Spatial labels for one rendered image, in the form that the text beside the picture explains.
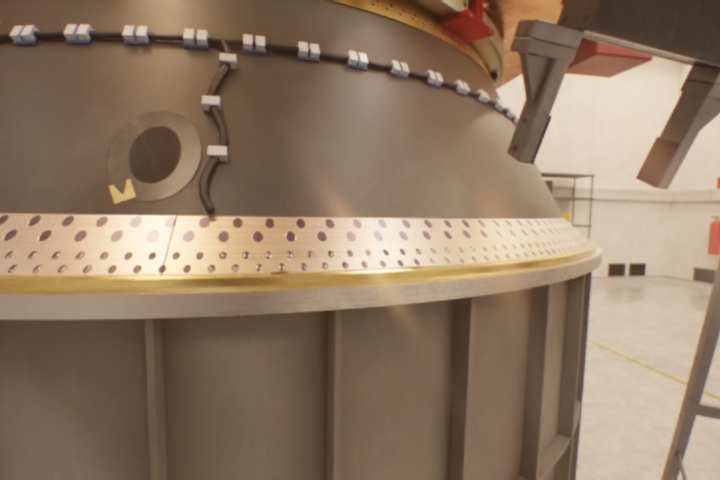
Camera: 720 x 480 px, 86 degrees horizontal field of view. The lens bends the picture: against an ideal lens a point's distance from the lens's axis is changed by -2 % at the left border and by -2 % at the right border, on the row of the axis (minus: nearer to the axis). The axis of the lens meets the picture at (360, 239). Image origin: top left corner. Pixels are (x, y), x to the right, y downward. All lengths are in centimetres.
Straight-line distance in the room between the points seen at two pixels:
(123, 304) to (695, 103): 53
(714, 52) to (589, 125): 785
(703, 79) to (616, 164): 812
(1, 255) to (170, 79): 29
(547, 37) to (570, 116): 770
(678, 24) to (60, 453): 69
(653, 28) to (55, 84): 66
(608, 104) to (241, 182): 824
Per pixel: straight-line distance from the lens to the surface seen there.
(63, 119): 64
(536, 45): 34
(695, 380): 129
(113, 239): 50
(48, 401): 56
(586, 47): 109
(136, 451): 55
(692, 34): 40
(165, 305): 43
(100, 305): 45
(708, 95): 43
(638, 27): 37
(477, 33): 104
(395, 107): 67
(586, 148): 816
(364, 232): 50
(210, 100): 58
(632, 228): 881
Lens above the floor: 125
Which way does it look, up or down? 4 degrees down
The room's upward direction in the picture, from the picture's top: 1 degrees clockwise
